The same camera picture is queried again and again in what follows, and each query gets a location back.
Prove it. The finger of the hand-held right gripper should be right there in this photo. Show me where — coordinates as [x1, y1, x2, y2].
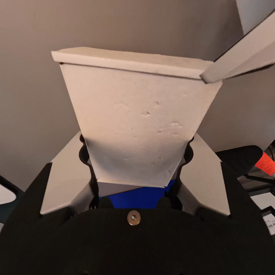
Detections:
[200, 11, 275, 84]

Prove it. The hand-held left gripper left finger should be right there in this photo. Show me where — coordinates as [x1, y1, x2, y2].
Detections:
[40, 131, 100, 215]

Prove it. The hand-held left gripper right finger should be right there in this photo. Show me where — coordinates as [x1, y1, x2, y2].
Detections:
[175, 131, 231, 216]

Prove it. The white cardboard box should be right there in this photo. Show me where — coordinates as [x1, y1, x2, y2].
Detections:
[51, 47, 224, 198]

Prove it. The white rounded plate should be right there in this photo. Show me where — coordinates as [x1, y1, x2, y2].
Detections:
[0, 184, 17, 205]

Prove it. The white printed paper sheet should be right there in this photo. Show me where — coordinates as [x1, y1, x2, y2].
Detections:
[250, 192, 275, 235]

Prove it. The orange tape strip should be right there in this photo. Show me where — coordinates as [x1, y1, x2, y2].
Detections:
[255, 151, 275, 177]

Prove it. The blue plastic bin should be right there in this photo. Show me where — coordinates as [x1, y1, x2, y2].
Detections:
[99, 179, 176, 209]

